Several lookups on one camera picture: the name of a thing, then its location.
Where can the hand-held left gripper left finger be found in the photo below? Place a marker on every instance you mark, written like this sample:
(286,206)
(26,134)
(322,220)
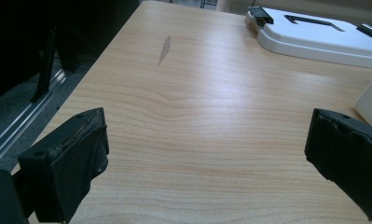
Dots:
(61,168)

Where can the aluminium rail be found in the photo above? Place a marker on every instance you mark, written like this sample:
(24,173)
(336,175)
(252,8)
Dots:
(20,121)

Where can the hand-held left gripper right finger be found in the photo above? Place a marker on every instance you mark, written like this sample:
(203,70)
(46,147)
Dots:
(345,152)

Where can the white plastic lid with black clips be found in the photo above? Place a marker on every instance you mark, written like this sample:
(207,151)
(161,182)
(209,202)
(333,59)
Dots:
(317,37)

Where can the white box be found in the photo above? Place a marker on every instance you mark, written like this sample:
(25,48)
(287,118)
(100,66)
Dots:
(371,104)

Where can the black metal stand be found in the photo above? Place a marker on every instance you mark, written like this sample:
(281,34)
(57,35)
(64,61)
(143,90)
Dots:
(45,67)

